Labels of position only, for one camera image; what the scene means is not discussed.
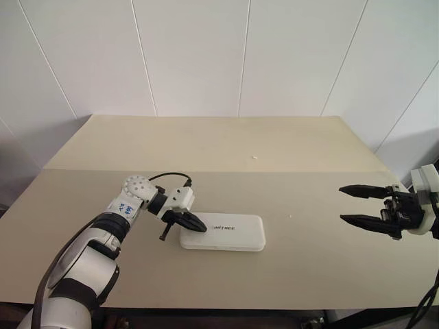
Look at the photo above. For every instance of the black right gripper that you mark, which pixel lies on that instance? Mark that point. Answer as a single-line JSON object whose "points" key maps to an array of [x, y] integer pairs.
{"points": [[406, 210]]}

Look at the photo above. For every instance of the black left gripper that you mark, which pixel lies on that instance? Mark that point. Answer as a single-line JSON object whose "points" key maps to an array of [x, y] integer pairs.
{"points": [[169, 218]]}

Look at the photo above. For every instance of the white rectangular box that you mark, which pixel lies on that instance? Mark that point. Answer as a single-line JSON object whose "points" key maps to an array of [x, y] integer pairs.
{"points": [[236, 236]]}

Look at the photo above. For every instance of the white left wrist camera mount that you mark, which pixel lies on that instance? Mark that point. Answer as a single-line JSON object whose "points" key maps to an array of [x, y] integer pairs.
{"points": [[181, 197]]}

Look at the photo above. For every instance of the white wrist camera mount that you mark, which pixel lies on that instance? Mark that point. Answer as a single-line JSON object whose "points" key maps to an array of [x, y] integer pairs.
{"points": [[428, 178], [181, 197]]}

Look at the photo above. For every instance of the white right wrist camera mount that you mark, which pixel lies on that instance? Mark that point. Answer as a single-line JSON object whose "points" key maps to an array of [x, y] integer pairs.
{"points": [[428, 178]]}

